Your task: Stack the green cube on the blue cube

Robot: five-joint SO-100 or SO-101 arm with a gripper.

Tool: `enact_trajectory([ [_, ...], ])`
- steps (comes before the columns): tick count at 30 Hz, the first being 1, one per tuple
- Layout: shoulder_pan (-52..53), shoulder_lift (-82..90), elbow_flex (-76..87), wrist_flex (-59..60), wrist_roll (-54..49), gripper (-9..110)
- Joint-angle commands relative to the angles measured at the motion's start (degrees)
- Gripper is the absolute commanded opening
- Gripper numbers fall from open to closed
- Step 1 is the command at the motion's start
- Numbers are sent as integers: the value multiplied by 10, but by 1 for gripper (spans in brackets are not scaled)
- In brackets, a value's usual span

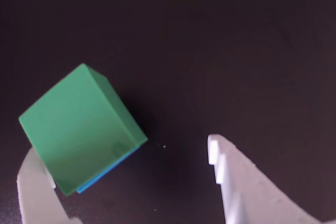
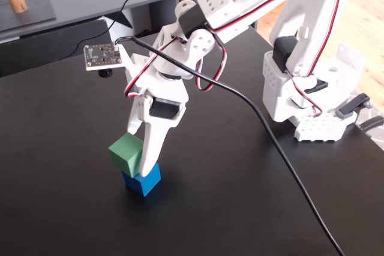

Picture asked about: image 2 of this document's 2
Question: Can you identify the black camera cable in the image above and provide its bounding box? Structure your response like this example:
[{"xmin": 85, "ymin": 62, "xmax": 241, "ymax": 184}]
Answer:
[{"xmin": 115, "ymin": 36, "xmax": 346, "ymax": 256}]

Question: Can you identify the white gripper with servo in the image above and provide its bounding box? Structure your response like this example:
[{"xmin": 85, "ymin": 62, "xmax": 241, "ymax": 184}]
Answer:
[{"xmin": 128, "ymin": 69, "xmax": 190, "ymax": 178}]

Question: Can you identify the grey black table clamp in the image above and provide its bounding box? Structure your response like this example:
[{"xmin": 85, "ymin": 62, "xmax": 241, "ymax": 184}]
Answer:
[{"xmin": 335, "ymin": 93, "xmax": 373, "ymax": 120}]

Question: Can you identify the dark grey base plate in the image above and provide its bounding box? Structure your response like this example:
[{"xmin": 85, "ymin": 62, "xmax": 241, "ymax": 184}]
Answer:
[{"xmin": 0, "ymin": 0, "xmax": 57, "ymax": 34}]

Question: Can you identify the blue cube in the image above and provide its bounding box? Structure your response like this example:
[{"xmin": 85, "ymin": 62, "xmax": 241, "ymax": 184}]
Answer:
[{"xmin": 121, "ymin": 162, "xmax": 162, "ymax": 198}]

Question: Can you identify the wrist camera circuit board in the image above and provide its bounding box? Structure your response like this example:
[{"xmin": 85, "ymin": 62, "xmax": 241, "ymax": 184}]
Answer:
[{"xmin": 83, "ymin": 42, "xmax": 142, "ymax": 89}]

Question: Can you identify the black clamp handle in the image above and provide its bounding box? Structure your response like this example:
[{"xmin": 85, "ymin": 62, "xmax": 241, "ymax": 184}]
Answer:
[{"xmin": 359, "ymin": 116, "xmax": 384, "ymax": 132}]

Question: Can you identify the black box beside shelf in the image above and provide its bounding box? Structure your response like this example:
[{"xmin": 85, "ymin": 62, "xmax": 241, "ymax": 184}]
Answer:
[{"xmin": 0, "ymin": 19, "xmax": 113, "ymax": 77}]

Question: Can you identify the thin black cable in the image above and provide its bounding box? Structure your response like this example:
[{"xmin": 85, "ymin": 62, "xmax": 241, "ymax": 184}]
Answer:
[{"xmin": 61, "ymin": 0, "xmax": 155, "ymax": 61}]

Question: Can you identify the red white black servo wire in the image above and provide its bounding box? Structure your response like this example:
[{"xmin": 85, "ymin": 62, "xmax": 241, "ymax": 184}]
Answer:
[
  {"xmin": 124, "ymin": 43, "xmax": 163, "ymax": 98},
  {"xmin": 196, "ymin": 39, "xmax": 228, "ymax": 92}
]

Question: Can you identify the green cube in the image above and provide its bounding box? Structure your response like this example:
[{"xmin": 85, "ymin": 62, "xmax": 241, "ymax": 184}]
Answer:
[{"xmin": 108, "ymin": 132, "xmax": 144, "ymax": 178}]

